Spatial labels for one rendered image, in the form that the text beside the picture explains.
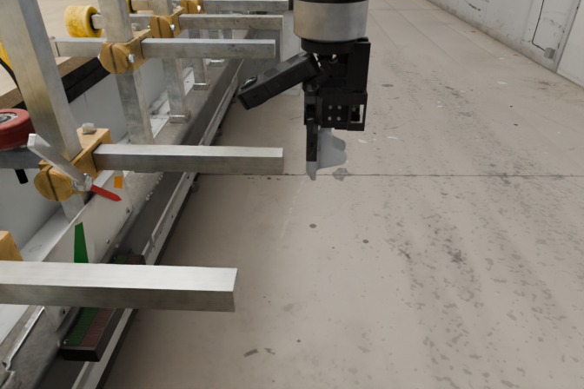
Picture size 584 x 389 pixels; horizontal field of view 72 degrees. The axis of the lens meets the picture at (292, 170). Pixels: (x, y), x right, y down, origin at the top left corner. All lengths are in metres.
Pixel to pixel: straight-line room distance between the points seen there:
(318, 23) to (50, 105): 0.35
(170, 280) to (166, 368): 1.01
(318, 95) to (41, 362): 0.47
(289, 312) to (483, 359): 0.63
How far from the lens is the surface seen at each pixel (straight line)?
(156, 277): 0.42
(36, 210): 0.97
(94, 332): 0.61
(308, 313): 1.48
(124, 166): 0.66
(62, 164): 0.51
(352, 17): 0.50
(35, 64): 0.59
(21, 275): 0.48
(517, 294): 1.74
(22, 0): 0.58
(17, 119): 0.71
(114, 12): 0.80
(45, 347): 0.63
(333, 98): 0.53
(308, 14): 0.50
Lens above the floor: 1.15
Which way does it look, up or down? 31 degrees down
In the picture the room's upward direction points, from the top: straight up
